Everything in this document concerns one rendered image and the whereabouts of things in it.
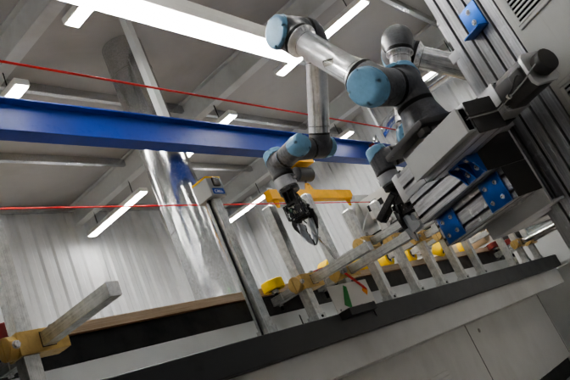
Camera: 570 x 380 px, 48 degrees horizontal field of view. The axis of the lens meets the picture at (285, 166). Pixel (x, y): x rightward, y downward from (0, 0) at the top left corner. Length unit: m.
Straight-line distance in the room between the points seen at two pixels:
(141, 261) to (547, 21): 10.56
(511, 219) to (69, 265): 9.54
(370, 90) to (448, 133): 0.33
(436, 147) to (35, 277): 9.26
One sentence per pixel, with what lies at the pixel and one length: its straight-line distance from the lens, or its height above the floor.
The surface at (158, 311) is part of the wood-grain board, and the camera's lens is 1.96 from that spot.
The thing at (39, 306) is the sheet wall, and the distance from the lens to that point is 10.43.
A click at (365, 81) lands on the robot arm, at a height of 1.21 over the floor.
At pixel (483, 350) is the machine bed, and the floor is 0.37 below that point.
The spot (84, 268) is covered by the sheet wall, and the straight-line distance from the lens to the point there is 11.13.
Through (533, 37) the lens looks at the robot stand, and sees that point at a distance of 1.77.
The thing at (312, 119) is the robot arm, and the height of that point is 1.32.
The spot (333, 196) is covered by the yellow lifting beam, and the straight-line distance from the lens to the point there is 8.04.
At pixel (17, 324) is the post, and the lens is 1.47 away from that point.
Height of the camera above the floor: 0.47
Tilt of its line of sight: 20 degrees up
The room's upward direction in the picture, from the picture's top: 25 degrees counter-clockwise
